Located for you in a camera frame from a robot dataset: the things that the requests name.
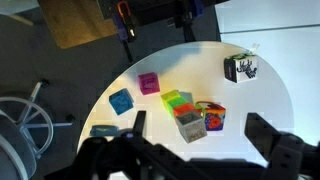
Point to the yellow-green toy block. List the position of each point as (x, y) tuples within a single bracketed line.
[(169, 96)]

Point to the green toy block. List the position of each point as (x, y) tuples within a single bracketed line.
[(176, 102)]

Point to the purple toy block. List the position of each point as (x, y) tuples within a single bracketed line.
[(148, 83)]

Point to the blue toy block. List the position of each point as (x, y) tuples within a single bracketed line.
[(121, 101)]

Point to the grey office chair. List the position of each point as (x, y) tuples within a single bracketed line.
[(18, 151)]

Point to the flat blue toy piece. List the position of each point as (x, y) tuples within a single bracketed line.
[(104, 130)]

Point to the black white zebra cube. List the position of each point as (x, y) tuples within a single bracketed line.
[(241, 67)]

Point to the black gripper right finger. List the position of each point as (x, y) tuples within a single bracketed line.
[(277, 148)]

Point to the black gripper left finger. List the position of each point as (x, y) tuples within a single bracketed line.
[(139, 123)]

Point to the wooden board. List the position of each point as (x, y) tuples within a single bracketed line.
[(75, 22)]

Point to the orange toy block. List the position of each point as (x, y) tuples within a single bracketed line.
[(181, 109)]

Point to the orange black clamp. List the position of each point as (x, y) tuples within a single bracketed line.
[(125, 26)]

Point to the multicolour soft cube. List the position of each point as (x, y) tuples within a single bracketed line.
[(213, 115)]

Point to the grey toy block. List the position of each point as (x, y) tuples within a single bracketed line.
[(191, 126)]

